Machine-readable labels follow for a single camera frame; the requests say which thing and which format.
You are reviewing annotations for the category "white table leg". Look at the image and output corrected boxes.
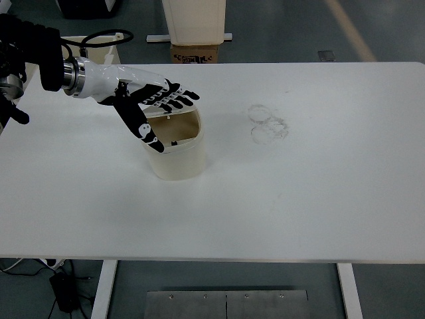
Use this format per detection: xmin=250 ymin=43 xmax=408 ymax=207
xmin=90 ymin=260 xmax=118 ymax=319
xmin=335 ymin=263 xmax=365 ymax=319

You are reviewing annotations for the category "tall cream bin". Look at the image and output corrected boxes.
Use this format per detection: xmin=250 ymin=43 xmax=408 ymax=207
xmin=161 ymin=0 xmax=228 ymax=45

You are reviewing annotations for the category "small cream trash bin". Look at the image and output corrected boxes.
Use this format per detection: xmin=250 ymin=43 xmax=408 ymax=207
xmin=139 ymin=99 xmax=207 ymax=182

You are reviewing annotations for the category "white floor foot bar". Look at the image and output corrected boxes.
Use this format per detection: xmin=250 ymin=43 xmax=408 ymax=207
xmin=146 ymin=32 xmax=233 ymax=43

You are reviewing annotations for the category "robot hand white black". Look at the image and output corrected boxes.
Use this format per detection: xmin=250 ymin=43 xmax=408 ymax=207
xmin=79 ymin=56 xmax=201 ymax=155

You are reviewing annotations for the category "brown cardboard box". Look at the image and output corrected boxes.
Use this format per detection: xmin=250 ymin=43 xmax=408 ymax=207
xmin=169 ymin=43 xmax=220 ymax=64

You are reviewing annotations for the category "black power adapter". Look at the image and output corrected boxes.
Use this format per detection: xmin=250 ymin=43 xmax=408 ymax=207
xmin=48 ymin=271 xmax=81 ymax=314

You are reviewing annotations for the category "grey metal plate with screws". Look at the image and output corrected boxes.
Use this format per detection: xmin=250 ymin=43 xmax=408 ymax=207
xmin=143 ymin=289 xmax=310 ymax=319

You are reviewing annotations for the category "black cable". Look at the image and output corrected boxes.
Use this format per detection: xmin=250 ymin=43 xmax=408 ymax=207
xmin=0 ymin=260 xmax=94 ymax=319

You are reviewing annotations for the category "black box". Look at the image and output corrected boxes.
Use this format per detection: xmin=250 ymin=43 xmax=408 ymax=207
xmin=54 ymin=0 xmax=122 ymax=20

